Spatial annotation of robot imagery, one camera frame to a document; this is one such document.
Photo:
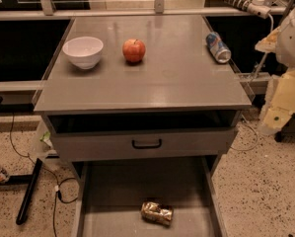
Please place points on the black floor bar stand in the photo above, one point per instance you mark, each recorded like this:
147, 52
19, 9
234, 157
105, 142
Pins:
30, 181

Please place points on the grey drawer cabinet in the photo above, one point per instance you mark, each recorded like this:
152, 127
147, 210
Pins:
176, 86

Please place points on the white ceramic bowl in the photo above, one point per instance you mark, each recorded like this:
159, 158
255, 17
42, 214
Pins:
84, 52

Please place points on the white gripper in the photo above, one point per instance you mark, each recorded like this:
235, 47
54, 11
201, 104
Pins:
293, 39

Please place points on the crushed orange gold can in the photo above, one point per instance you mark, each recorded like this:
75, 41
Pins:
158, 213

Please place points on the black drawer handle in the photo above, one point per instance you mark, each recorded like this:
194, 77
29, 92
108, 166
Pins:
139, 145

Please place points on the red apple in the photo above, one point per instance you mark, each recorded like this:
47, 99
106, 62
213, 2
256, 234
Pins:
133, 50

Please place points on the grey metal rail shelf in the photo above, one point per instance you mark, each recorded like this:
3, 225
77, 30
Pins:
68, 14

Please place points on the open middle drawer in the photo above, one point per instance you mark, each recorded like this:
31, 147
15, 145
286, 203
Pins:
161, 197

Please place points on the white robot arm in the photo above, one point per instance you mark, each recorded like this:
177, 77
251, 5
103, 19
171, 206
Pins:
285, 52

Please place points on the blue soda can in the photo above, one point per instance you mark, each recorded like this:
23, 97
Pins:
218, 48

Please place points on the clear plastic bag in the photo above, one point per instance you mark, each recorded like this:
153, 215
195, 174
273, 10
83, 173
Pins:
42, 147

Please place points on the closed top drawer front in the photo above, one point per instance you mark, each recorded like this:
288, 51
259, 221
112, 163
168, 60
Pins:
113, 146

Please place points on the white striped handle device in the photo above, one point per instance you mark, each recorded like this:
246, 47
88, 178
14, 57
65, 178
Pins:
254, 7

